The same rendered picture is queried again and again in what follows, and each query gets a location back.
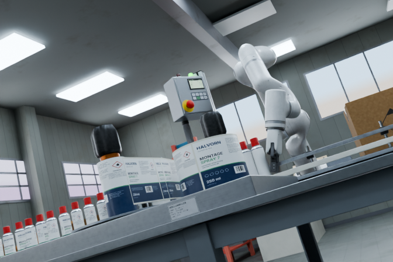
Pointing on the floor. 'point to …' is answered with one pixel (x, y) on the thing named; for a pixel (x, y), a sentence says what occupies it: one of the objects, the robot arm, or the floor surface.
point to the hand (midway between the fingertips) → (274, 167)
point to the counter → (286, 241)
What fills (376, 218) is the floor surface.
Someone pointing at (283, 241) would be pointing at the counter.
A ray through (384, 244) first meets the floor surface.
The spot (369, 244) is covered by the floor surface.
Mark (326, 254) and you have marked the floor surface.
